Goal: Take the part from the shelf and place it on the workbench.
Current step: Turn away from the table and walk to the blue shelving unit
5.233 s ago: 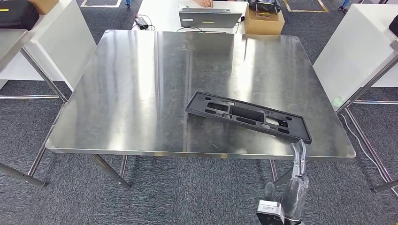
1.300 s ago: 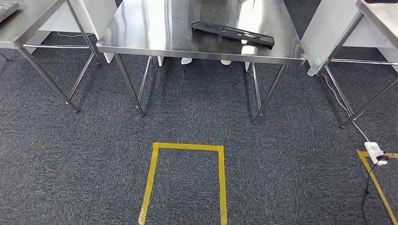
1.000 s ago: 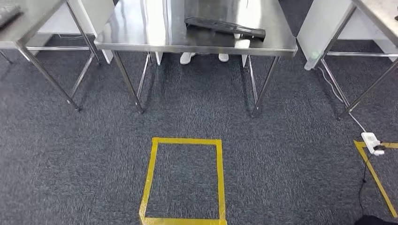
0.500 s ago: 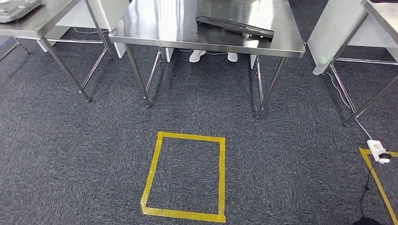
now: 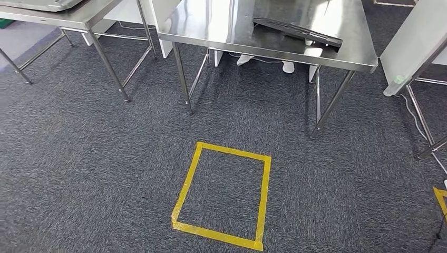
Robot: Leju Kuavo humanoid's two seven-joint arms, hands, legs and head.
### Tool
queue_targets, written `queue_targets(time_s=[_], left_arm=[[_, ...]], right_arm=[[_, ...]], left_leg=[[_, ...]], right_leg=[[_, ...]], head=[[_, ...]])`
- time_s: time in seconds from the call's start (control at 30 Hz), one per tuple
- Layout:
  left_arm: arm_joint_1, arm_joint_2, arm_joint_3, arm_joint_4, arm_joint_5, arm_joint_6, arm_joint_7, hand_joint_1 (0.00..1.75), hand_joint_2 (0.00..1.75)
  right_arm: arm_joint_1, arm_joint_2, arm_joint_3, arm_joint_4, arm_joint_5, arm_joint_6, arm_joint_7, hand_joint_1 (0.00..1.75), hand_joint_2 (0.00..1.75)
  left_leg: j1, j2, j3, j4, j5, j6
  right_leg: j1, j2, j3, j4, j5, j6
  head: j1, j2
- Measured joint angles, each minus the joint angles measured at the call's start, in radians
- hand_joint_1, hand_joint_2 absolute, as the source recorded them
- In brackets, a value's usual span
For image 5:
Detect black plastic frame part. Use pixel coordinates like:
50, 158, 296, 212
253, 17, 344, 49

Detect stainless steel workbench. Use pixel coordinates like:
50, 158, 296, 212
157, 0, 378, 139

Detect white workbench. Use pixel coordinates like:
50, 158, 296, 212
380, 0, 447, 98

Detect person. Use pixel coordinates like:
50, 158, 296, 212
236, 54, 296, 74

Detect white green corner cap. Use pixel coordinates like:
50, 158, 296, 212
383, 75, 409, 98

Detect stainless steel table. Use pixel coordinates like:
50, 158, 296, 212
403, 35, 447, 160
0, 0, 158, 103

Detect grey metal tray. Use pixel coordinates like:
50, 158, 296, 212
0, 0, 84, 13

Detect white floor cable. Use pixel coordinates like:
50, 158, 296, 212
399, 93, 447, 176

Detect black floor cable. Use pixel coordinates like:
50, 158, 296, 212
435, 212, 447, 240

